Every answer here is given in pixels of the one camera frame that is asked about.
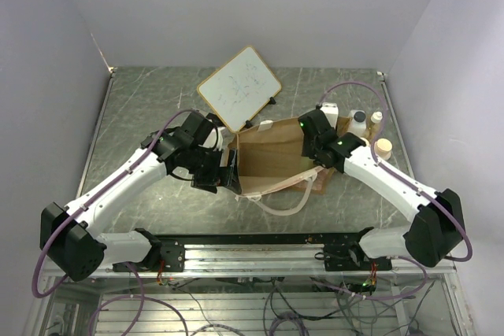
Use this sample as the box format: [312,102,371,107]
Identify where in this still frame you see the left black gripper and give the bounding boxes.
[186,145,242,194]

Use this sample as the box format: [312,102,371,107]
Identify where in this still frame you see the white square bottle black cap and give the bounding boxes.
[347,109,367,138]

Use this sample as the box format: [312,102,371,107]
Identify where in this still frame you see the clear yellow liquid bottle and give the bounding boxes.
[368,111,383,140]

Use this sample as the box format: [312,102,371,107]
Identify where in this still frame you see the cream bottle peach cap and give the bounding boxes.
[374,138,393,161]

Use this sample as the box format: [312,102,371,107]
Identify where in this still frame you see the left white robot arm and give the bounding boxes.
[40,111,241,282]

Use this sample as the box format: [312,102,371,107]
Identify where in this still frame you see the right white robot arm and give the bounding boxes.
[298,109,465,270]

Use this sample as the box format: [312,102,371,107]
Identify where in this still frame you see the small yellow-framed whiteboard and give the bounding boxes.
[197,46,282,133]

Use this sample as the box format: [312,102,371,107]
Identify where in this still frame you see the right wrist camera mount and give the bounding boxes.
[320,102,339,127]

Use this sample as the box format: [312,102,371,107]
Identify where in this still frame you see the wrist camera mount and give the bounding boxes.
[209,127,232,150]
[320,102,339,127]

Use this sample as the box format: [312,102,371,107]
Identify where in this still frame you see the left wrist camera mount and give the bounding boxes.
[209,127,232,150]

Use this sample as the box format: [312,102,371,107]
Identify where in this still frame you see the aluminium mounting rail frame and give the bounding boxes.
[23,233,473,336]

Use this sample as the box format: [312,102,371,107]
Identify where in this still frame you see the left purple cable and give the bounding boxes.
[31,109,221,336]

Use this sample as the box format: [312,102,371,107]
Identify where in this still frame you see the purple cable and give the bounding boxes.
[317,81,473,301]
[31,109,221,336]

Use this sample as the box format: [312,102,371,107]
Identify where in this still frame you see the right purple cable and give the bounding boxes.
[317,81,473,301]

